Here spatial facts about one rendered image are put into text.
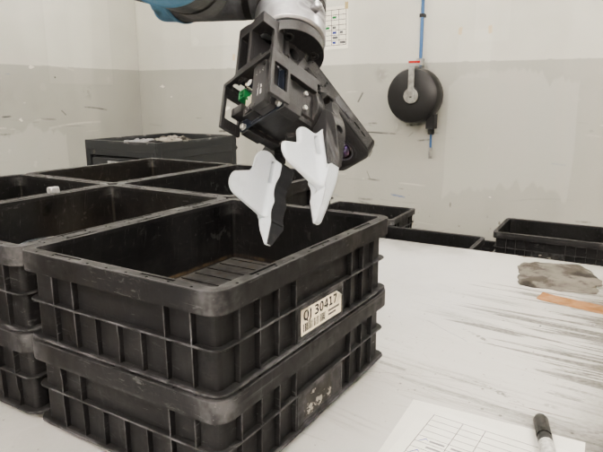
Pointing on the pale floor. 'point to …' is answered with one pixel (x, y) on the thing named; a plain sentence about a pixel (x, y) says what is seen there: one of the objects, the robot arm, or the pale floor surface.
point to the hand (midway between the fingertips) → (298, 225)
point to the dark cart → (222, 147)
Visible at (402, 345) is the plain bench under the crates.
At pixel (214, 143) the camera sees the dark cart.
